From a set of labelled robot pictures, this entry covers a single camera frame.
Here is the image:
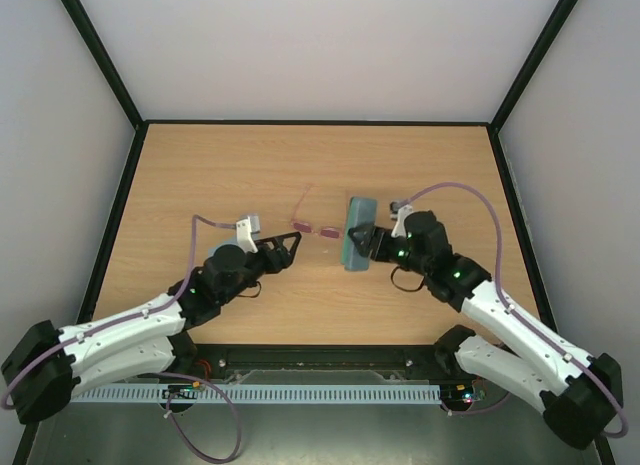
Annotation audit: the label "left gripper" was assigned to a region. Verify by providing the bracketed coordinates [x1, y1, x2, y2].
[220, 231, 301, 304]

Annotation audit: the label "grey-green glasses case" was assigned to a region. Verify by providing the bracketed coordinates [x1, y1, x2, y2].
[341, 196, 377, 272]

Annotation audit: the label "pink sunglasses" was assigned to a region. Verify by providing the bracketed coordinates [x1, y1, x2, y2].
[289, 184, 344, 240]

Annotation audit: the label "blue cleaning cloth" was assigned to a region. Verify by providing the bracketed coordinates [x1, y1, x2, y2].
[208, 243, 227, 259]

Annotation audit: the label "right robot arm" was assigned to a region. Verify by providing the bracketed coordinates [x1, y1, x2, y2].
[343, 203, 623, 450]

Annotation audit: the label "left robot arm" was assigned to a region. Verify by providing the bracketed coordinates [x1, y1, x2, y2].
[1, 232, 302, 424]

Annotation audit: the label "left circuit board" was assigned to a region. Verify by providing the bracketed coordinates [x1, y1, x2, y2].
[160, 381, 206, 400]

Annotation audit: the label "circuit board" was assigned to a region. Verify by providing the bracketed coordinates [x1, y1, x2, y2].
[440, 380, 487, 412]
[160, 381, 206, 400]

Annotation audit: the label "right circuit board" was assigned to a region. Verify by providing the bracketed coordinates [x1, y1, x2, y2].
[440, 380, 487, 412]

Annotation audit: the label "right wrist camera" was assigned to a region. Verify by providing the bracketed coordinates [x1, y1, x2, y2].
[389, 201, 414, 238]

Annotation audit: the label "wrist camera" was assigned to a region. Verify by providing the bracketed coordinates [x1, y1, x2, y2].
[389, 201, 414, 238]
[235, 214, 261, 253]

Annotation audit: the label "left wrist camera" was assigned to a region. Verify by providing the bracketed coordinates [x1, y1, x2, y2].
[235, 214, 261, 253]

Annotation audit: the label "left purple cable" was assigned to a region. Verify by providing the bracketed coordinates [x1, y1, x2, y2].
[2, 214, 245, 461]

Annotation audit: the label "black aluminium front rail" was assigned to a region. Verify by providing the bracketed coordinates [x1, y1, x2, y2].
[169, 344, 450, 382]

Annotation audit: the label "black cage frame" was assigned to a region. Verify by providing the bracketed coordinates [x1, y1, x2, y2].
[12, 0, 616, 465]

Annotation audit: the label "light blue cable duct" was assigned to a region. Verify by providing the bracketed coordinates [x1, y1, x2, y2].
[72, 383, 441, 405]

